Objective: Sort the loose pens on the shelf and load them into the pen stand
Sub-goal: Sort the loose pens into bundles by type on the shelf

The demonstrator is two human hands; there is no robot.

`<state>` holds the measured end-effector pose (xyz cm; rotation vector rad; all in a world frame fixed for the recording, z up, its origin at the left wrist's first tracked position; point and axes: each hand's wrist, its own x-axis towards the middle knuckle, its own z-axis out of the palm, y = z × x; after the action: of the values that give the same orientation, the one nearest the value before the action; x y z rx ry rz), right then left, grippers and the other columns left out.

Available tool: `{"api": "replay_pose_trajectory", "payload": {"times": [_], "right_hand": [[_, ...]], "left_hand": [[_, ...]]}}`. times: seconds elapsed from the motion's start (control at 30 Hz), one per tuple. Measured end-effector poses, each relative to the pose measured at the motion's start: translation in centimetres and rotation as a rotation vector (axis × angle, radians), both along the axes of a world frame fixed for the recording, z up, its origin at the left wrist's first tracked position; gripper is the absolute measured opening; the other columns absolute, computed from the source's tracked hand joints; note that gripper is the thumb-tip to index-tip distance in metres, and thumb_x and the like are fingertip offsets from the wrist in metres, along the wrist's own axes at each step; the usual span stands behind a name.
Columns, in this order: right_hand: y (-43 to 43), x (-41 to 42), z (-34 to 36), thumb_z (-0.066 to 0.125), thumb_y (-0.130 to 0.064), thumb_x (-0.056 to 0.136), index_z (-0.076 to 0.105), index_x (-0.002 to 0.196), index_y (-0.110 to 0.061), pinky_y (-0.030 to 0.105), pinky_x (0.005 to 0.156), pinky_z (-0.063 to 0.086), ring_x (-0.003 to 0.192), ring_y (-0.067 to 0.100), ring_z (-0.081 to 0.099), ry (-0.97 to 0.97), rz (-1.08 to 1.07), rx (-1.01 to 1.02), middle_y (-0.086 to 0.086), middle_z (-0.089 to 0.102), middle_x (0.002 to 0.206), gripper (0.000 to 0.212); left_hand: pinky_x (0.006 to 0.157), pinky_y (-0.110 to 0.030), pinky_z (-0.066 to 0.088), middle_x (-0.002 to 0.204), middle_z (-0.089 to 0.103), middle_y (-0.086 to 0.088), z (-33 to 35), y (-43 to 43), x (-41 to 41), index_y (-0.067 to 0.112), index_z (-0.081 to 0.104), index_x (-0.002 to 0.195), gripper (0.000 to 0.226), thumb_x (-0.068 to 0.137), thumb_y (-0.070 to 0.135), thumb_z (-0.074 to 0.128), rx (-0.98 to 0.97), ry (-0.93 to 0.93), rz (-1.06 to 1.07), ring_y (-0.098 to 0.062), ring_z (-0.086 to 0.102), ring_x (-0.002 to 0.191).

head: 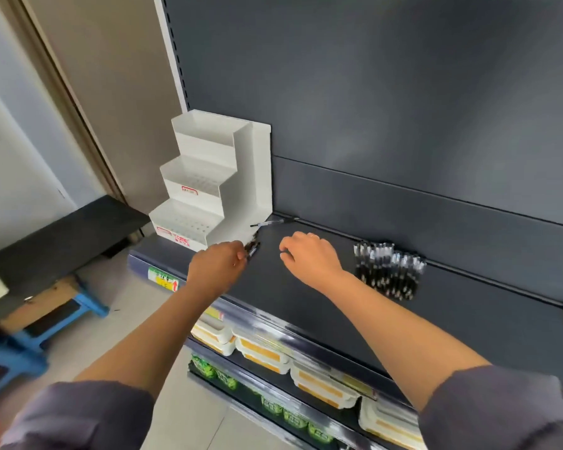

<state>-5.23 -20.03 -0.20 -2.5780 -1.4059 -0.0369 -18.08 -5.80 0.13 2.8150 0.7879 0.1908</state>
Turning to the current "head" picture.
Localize person's right hand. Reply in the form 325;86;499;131
279;231;346;296

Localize person's left hand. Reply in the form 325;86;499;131
186;240;248;301

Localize slim clear capped pen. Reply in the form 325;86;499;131
250;217;300;229

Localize row of clear-barrel pens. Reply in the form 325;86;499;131
353;241;428;301

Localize white tiered pen holder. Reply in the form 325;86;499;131
148;109;274;253

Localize person's left forearm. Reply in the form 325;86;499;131
74;287;221;401

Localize person's right forearm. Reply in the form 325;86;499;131
323;271;492;413

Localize yellow green price tag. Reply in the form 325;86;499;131
148;266;181;294

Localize row of green packets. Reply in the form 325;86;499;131
190;353;335;446

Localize blue plastic object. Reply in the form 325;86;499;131
0;276;110;408

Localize brown cardboard piece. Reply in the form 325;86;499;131
0;276;78;336

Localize dark grey shelf unit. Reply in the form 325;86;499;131
127;0;563;450

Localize grey left sleeve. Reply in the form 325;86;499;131
0;380;156;450

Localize grey sleeve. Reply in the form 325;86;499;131
0;380;156;450
418;365;563;450

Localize white slotted shelf upright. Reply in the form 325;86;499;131
152;0;190;114

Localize grey right sleeve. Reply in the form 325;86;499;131
418;365;563;450

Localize brown door frame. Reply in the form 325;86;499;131
0;0;125;202

